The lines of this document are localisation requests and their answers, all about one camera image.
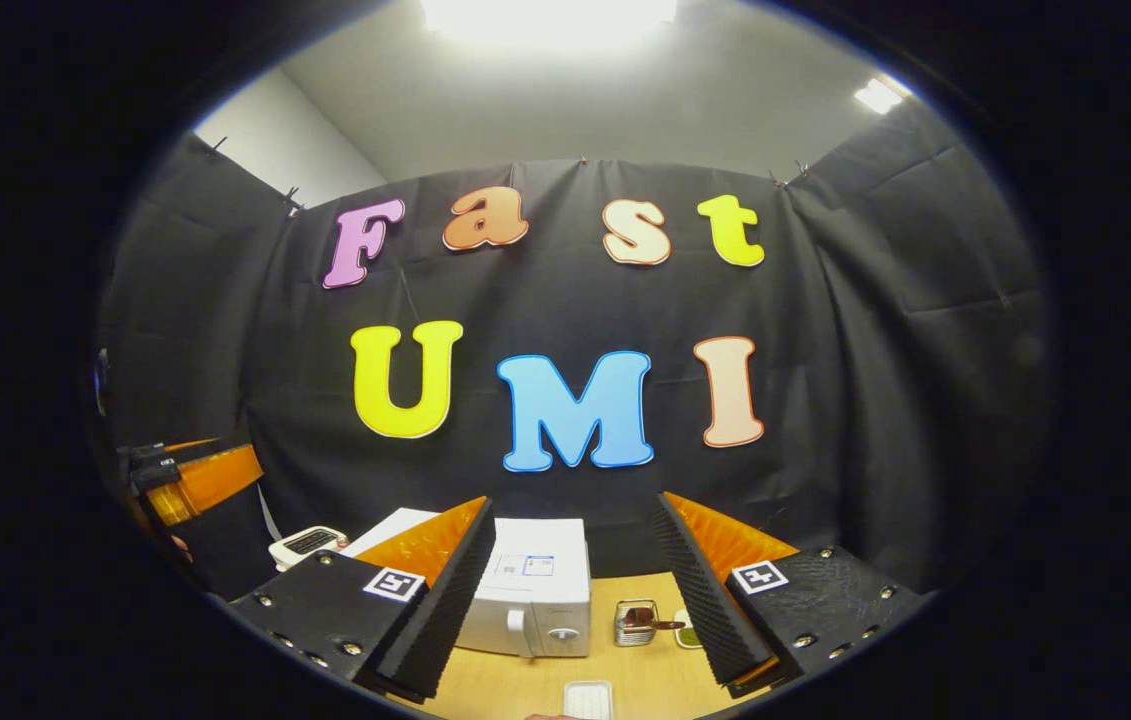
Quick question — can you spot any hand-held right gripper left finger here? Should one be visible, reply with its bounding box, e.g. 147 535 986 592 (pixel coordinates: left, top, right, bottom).
229 496 499 703

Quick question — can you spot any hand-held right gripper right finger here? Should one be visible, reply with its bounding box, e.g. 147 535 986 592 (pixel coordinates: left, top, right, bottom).
652 490 927 700

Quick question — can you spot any white microwave oven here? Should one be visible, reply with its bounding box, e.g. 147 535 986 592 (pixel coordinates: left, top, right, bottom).
339 507 594 660

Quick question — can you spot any brown spoon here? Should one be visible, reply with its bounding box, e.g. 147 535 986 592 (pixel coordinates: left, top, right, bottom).
621 606 687 632

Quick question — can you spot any white toaster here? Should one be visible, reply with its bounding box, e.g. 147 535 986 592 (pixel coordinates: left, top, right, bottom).
267 525 351 574

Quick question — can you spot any white rectangular tray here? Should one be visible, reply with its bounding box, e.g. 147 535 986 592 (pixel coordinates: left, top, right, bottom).
562 680 616 720

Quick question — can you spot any black backdrop cloth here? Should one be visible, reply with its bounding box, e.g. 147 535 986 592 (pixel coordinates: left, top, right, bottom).
95 100 1056 601

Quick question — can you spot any small ceiling light panel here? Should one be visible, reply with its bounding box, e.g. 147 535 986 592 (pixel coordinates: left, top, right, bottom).
852 77 907 115

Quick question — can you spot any large ceiling light panel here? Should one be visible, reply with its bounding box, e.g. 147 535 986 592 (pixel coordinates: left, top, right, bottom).
419 0 679 52

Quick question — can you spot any metal wire utensil holder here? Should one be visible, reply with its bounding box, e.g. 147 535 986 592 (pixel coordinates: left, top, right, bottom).
613 598 660 649

